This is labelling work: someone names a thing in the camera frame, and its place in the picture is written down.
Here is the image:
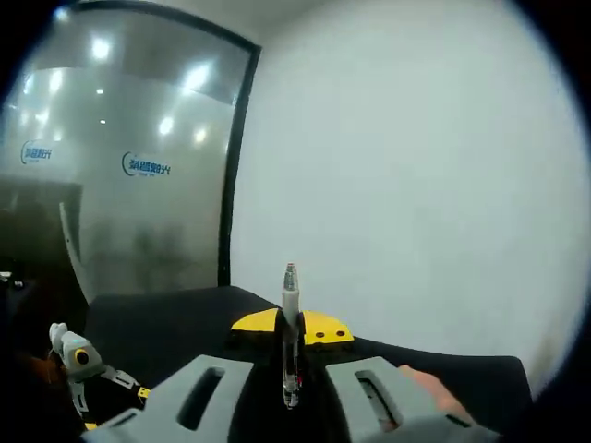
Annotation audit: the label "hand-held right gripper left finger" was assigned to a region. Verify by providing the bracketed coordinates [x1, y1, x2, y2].
[80, 307, 283, 443]

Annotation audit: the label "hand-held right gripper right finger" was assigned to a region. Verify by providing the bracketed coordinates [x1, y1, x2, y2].
[299, 310, 502, 443]

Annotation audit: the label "clear pen with white grip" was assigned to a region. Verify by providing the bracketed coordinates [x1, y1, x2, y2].
[281, 261, 305, 411]

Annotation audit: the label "person's right hand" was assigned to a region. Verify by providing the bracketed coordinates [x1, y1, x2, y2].
[397, 364, 473, 426]

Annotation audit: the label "small items on side desk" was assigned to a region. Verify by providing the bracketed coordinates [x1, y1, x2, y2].
[0, 270, 25, 291]

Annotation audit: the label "blue logo sticker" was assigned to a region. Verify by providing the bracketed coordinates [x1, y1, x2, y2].
[20, 140, 53, 165]
[121, 150, 173, 179]

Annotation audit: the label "black door frame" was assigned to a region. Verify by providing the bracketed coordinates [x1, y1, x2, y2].
[59, 0, 263, 288]

